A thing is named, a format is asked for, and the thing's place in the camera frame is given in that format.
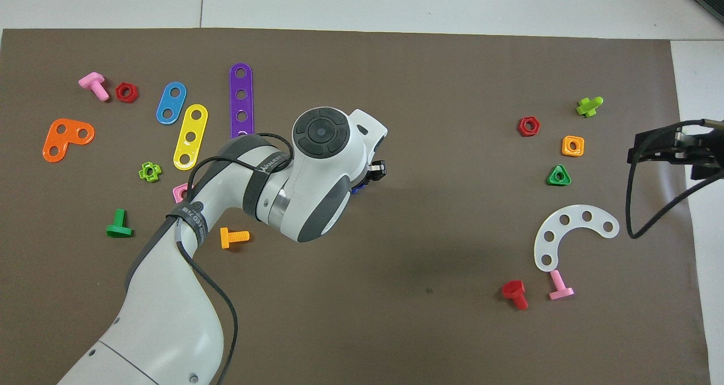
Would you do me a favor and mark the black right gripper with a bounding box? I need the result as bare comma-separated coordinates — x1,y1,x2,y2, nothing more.
628,120,724,180

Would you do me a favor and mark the lime green cross-head screw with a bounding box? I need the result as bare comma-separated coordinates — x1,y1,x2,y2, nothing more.
576,96,604,118

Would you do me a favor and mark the green triangle nut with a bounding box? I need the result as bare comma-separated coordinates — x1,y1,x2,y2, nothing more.
546,165,572,187

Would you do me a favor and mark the orange plastic screw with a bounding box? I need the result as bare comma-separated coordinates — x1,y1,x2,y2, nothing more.
220,227,250,249

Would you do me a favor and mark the red plastic screw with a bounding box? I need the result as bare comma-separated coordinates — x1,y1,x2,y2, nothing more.
501,280,529,310

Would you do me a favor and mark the pink plastic screw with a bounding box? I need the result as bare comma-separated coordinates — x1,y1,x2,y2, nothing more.
78,72,110,102
549,270,575,301

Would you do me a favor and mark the green plastic screw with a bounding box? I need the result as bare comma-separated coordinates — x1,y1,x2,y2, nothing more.
106,209,134,239

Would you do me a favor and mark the white curved perforated strip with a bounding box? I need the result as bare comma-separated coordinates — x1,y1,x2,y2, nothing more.
533,205,620,272

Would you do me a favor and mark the brown table mat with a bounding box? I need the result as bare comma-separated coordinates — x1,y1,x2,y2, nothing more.
0,28,712,385

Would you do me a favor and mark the purple four-hole strip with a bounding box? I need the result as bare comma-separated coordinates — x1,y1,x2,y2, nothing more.
229,63,255,140

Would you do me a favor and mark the yellow three-hole strip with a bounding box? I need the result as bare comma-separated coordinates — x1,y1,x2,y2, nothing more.
173,104,209,171

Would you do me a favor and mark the blue two-hole strip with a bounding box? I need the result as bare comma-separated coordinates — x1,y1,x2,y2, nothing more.
156,82,187,126

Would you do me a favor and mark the orange three-hole corner plate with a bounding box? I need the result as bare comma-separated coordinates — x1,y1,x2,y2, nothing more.
42,118,96,163

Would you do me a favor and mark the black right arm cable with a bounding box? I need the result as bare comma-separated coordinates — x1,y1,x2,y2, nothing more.
625,119,724,240

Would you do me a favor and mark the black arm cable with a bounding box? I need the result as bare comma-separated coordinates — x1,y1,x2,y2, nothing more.
167,133,295,385
625,119,724,240

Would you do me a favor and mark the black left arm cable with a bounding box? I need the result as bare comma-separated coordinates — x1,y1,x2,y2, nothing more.
167,133,295,385

